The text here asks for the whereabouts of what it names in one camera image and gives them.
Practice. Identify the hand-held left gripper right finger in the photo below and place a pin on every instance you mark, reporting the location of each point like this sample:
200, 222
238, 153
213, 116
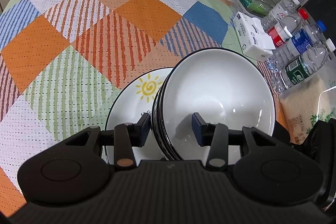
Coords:
197, 130

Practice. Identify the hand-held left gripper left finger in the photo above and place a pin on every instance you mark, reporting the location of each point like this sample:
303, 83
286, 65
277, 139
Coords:
145, 129

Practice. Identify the white plate with sun print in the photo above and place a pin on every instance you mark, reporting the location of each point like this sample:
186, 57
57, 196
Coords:
139, 98

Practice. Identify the printed rice bag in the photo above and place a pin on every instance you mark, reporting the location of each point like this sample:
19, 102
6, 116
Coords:
302, 108

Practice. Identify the green label water bottle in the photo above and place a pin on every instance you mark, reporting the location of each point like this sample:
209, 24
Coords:
299, 70

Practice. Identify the patchwork checked tablecloth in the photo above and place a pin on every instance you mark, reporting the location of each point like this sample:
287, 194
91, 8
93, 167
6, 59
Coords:
78, 50

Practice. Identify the white box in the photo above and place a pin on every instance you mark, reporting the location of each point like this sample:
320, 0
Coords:
252, 35

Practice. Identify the blue label water bottle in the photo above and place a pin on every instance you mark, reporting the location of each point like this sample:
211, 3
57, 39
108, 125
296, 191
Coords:
299, 43

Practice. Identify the red label water bottle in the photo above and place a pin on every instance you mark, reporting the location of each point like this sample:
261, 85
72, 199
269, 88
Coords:
284, 32

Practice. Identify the clear box of green clips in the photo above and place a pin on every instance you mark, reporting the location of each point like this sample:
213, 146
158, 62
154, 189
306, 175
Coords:
250, 1

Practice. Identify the clear bottle with white cap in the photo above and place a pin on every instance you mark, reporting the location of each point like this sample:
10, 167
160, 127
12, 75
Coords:
282, 11

